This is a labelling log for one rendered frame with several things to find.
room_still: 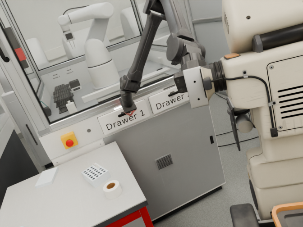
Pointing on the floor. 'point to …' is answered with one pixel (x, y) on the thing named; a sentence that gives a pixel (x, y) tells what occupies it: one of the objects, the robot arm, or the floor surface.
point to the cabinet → (168, 158)
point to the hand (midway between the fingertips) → (129, 112)
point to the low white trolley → (78, 197)
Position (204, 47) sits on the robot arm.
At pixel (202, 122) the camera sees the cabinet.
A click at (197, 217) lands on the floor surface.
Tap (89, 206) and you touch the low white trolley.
